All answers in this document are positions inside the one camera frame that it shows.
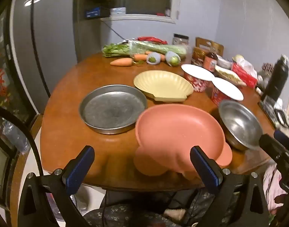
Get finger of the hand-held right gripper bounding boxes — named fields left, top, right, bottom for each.
left=259, top=134, right=289, bottom=169
left=274, top=130, right=289, bottom=150

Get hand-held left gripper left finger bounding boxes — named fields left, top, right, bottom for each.
left=18, top=145, right=95, bottom=227

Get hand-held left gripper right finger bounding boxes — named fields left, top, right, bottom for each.
left=190, top=146, right=270, bottom=227

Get steel bowl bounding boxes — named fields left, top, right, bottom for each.
left=218, top=100, right=263, bottom=151

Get pink plate with ears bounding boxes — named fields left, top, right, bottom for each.
left=134, top=103, right=233, bottom=180

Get round metal pan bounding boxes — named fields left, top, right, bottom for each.
left=79, top=84, right=148, bottom=135

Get white bowl with red pattern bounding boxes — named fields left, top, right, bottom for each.
left=211, top=77, right=244, bottom=106
left=181, top=64, right=216, bottom=93

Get yellow shell-shaped plate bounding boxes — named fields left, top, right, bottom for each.
left=133, top=70, right=194, bottom=103

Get pink garment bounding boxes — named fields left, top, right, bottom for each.
left=263, top=166, right=287, bottom=214

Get phone in case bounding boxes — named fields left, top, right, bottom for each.
left=258, top=100, right=277, bottom=123

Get black water bottle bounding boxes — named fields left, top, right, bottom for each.
left=260, top=54, right=289, bottom=102

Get dark floral pants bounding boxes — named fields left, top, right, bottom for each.
left=83, top=189, right=230, bottom=227

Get red tissue box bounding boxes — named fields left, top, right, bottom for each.
left=232, top=55, right=258, bottom=88

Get white ceramic bowl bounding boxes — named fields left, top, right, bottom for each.
left=217, top=57, right=232, bottom=69

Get sauce bottle with orange label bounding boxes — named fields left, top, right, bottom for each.
left=203, top=52, right=218, bottom=72

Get dark sauce jar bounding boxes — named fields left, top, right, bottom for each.
left=191, top=47, right=206, bottom=67

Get green fruit in foam net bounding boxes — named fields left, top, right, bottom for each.
left=165, top=51, right=181, bottom=67
left=146, top=52, right=166, bottom=65

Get carrot with green top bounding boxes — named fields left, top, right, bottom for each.
left=110, top=57, right=133, bottom=67

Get wooden chair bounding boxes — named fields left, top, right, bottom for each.
left=195, top=37, right=224, bottom=56

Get glass door with red decals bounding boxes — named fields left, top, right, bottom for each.
left=0, top=5, right=38, bottom=128

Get glass jar with black lid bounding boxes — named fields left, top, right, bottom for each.
left=172, top=33, right=189, bottom=46

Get celery bunch in plastic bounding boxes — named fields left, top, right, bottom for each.
left=102, top=40, right=187, bottom=58

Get grey refrigerator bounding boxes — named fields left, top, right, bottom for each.
left=7, top=0, right=79, bottom=121

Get red snack bag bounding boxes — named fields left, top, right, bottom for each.
left=137, top=37, right=167, bottom=45

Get blue box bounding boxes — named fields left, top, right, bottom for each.
left=84, top=7, right=110, bottom=19

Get black cable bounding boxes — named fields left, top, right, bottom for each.
left=0, top=104, right=44, bottom=175

